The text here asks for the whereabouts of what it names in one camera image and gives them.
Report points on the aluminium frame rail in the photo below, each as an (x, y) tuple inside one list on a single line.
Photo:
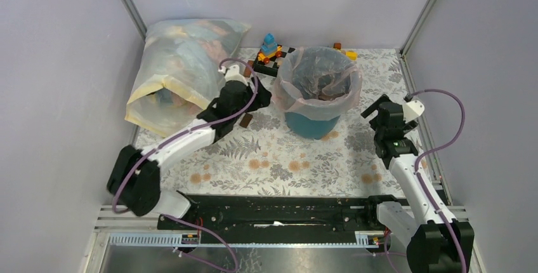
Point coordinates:
[(153, 230)]

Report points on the yellow toy brick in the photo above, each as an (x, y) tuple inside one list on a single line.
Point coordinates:
[(350, 54)]

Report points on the large translucent plastic bag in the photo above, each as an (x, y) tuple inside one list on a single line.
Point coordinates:
[(178, 74)]

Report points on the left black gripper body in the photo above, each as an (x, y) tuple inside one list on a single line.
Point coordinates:
[(259, 101)]

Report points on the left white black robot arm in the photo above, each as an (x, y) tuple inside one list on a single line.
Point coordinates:
[(135, 181)]

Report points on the dark brown wooden block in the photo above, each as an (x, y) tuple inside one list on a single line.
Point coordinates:
[(246, 120)]

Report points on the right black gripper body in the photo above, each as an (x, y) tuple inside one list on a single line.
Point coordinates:
[(374, 106)]

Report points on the pink trash bag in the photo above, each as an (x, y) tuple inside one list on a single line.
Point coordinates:
[(319, 83)]

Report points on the floral patterned table mat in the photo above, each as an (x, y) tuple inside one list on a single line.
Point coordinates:
[(267, 158)]

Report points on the colourful toy block train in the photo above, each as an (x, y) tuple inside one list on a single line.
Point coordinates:
[(269, 50)]

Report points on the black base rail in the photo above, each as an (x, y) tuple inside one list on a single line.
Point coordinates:
[(339, 212)]

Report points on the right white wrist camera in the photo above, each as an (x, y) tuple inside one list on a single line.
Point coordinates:
[(412, 110)]

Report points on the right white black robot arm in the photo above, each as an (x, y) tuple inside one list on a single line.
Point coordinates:
[(435, 240)]

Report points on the reddish brown wooden block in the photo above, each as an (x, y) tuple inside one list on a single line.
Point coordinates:
[(248, 69)]

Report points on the teal plastic trash bin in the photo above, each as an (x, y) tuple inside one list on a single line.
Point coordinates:
[(308, 128)]

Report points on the black white checkerboard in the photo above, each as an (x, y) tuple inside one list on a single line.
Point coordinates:
[(269, 64)]

